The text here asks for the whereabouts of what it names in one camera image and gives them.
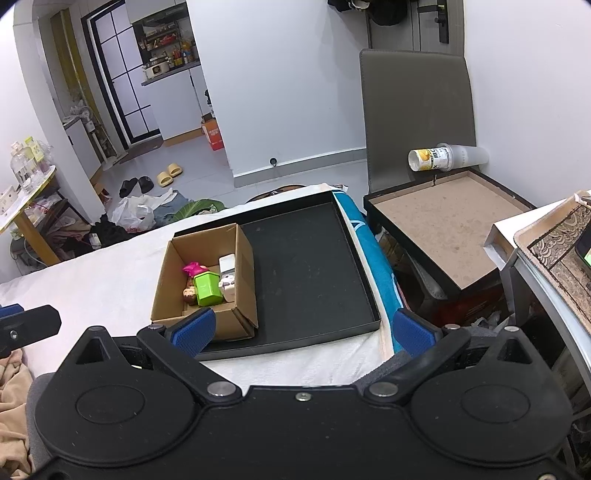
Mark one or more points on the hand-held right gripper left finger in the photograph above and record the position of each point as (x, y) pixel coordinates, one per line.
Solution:
(194, 333)

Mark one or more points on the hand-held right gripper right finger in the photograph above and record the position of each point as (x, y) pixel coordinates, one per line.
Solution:
(413, 334)

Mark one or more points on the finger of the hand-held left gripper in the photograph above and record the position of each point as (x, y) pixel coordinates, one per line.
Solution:
(10, 311)
(32, 325)

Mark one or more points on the brown-haired small figurine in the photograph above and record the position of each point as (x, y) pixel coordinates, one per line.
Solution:
(189, 295)

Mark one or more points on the green cube toy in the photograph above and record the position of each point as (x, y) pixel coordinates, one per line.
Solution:
(207, 288)

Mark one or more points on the purple and white cube toy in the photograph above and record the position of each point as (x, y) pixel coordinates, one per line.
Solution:
(228, 284)

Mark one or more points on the magenta figurine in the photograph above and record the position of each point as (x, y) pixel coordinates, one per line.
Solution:
(191, 268)

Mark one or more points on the brown cardboard box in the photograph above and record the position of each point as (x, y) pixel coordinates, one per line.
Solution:
(244, 286)

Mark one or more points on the white charger plug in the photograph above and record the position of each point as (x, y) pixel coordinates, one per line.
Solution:
(227, 263)

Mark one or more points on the black tray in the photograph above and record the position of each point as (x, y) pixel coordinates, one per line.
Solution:
(300, 267)

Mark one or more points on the beige blanket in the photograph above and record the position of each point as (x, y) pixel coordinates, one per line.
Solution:
(14, 406)

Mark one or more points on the round table yellow leg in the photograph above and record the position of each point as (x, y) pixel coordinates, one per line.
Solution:
(34, 230)

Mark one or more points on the clutter under round table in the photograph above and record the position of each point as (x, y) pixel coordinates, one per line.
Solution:
(60, 226)

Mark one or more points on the black clothes pile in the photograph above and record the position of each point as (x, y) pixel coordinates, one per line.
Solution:
(106, 233)

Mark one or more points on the grey metal stand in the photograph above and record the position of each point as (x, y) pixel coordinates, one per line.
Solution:
(531, 295)

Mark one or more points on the green cloth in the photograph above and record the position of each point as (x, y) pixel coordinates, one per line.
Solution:
(201, 207)

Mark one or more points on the grey-blue clothes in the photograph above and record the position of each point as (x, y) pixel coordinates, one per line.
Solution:
(168, 210)

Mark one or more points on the white plastic bag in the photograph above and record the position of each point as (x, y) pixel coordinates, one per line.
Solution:
(134, 214)

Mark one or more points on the clear glass jar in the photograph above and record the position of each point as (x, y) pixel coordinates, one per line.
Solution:
(23, 168)

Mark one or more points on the black slipper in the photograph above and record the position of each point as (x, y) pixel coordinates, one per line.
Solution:
(128, 187)
(145, 183)

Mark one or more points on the white flat board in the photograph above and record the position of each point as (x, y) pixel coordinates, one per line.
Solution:
(526, 221)

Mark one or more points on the patterned brown tray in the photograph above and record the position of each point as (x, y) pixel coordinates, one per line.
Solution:
(554, 249)

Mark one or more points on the stacked disposable cups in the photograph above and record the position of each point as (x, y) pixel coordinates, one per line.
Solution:
(438, 158)

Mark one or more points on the black phone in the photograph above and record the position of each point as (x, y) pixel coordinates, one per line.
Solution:
(584, 249)

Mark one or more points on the orange cardboard box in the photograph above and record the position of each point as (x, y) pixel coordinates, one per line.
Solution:
(213, 134)

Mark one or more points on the white standing fan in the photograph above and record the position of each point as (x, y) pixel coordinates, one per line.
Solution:
(83, 113)

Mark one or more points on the grey chair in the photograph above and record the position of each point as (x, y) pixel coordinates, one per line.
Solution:
(415, 106)

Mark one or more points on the white kitchen cabinet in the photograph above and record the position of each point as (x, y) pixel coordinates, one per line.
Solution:
(175, 101)

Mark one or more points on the white rice cooker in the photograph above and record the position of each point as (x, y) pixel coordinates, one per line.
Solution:
(156, 70)

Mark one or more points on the black framed glass door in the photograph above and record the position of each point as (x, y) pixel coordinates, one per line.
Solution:
(124, 69)

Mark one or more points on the kitchen shelf with bottles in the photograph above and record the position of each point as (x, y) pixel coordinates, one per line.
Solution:
(166, 41)

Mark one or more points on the white door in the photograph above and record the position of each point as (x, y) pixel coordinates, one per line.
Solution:
(457, 27)

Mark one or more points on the hanging black clothes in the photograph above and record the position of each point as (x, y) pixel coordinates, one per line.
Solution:
(383, 11)

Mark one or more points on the black picture frame brown board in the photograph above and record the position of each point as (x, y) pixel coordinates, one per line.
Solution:
(438, 221)

